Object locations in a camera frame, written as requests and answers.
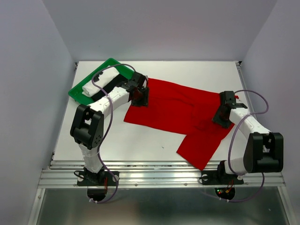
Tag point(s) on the black rolled t shirt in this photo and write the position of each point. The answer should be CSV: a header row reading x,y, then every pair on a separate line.
x,y
116,81

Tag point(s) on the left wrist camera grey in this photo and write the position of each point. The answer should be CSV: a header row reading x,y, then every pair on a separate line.
x,y
138,80

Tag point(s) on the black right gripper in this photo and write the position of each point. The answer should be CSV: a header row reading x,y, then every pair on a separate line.
x,y
225,124

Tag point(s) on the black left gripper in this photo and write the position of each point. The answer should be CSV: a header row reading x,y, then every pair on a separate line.
x,y
144,101

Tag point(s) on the green plastic tray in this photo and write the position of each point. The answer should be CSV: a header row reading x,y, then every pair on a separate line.
x,y
76,93

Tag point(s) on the aluminium frame rails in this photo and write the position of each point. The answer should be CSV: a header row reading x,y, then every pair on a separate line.
x,y
157,187

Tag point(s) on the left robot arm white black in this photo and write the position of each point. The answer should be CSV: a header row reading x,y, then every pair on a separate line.
x,y
88,124

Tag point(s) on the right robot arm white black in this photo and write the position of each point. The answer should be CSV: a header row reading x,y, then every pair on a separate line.
x,y
264,152

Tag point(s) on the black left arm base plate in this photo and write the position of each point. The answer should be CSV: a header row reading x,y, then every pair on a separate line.
x,y
102,179

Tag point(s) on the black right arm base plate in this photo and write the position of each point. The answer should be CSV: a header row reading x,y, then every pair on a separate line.
x,y
210,177

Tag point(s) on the red t shirt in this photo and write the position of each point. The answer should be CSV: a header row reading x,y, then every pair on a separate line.
x,y
183,110

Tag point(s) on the white rolled t shirt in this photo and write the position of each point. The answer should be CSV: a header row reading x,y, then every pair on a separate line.
x,y
89,89

